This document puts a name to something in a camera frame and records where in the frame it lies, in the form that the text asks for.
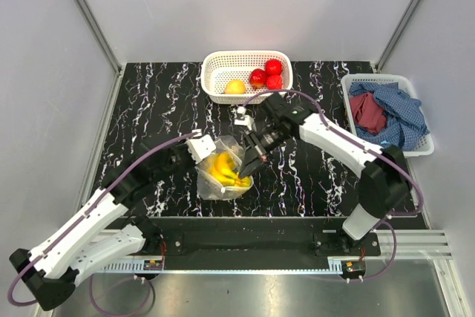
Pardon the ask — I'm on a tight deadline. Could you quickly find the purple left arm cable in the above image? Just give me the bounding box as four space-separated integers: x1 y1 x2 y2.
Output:
7 131 201 307

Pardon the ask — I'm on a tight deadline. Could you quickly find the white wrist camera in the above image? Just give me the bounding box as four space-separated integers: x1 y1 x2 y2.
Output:
234 106 256 131
186 129 216 164

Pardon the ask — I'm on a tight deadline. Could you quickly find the dark red cloth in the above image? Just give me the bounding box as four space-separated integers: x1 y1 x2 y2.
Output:
350 93 387 134

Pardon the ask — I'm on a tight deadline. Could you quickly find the small red fake fruit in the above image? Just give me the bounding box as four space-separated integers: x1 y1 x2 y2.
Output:
266 75 283 90

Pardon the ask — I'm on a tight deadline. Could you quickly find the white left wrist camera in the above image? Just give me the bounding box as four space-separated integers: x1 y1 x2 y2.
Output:
186 129 216 164

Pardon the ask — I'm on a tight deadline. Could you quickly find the lavender plastic basket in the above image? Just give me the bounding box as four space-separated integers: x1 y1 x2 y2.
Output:
341 73 434 157

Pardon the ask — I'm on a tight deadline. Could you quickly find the polka dot zip top bag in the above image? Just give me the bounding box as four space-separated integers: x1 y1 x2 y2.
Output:
197 136 254 201

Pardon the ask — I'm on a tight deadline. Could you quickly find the red fake tomato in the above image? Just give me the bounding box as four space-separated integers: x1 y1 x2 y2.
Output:
249 68 268 89

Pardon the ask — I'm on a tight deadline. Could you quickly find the left aluminium frame post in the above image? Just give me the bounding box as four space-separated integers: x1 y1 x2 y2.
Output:
74 0 122 74

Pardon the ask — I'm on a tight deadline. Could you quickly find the yellow fake banana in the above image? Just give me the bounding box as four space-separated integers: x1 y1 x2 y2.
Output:
209 151 252 188

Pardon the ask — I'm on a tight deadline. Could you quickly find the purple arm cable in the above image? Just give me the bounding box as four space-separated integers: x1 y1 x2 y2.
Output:
243 89 425 216
7 131 201 307

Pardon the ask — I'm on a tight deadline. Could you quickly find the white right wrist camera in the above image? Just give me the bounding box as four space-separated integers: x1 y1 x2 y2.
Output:
234 106 256 131

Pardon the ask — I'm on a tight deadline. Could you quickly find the white perforated plastic basket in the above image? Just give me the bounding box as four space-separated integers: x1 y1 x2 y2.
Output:
200 50 293 105

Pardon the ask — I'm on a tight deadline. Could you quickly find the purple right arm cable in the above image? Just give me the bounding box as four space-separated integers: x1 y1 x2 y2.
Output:
243 89 425 216

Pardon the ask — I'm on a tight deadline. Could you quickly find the red fake apple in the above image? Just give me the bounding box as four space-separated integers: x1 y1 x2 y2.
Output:
265 59 283 76

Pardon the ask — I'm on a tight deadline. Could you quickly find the right aluminium frame post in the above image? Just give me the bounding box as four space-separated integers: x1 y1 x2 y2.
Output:
374 0 424 73

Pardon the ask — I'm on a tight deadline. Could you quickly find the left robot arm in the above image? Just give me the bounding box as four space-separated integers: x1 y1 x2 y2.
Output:
7 134 215 311

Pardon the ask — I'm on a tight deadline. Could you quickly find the blue checkered cloth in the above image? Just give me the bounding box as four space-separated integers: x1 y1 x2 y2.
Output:
350 82 430 151

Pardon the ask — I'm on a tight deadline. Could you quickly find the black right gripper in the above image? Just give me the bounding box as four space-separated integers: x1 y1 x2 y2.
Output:
240 122 290 180

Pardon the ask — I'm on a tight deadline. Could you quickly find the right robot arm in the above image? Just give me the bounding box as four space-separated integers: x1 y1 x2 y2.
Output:
235 90 415 255

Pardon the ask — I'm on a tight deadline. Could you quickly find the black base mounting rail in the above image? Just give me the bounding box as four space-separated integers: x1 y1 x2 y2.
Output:
127 218 400 274

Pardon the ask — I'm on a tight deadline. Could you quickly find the aluminium frame post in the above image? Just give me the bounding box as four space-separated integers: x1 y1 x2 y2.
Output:
74 0 122 74
374 0 424 73

